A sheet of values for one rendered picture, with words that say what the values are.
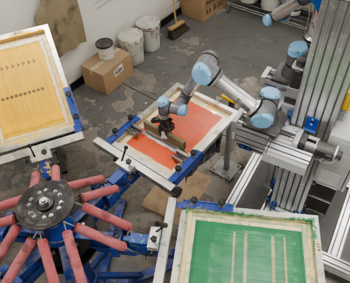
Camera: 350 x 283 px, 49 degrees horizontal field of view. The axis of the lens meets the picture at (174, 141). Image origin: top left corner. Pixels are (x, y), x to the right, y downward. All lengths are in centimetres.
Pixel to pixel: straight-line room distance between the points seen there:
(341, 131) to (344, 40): 62
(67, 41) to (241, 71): 206
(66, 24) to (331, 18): 291
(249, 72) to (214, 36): 90
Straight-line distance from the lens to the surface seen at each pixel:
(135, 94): 453
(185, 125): 277
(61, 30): 432
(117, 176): 242
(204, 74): 205
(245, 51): 515
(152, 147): 265
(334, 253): 318
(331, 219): 334
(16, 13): 402
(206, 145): 260
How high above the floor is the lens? 295
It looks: 48 degrees down
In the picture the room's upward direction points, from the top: 4 degrees counter-clockwise
